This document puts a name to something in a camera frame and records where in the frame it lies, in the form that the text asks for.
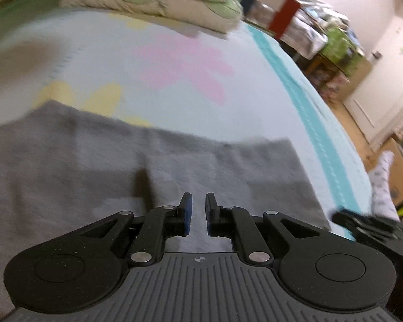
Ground white desk with red leg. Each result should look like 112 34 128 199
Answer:
252 0 303 40

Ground person's white patterned sock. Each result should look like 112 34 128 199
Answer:
369 151 401 222

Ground green box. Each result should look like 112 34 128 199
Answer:
322 27 367 72

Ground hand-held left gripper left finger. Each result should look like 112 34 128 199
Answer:
80 193 193 265

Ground floral printed bed blanket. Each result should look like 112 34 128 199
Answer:
0 0 373 242

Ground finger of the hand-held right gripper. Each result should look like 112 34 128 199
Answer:
332 210 369 234

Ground wooden stool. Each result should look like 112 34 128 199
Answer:
305 55 350 92

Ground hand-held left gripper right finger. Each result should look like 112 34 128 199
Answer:
206 193 323 264

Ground grey pants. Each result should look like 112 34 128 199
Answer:
0 100 332 319

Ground white door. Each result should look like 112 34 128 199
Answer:
343 17 403 149

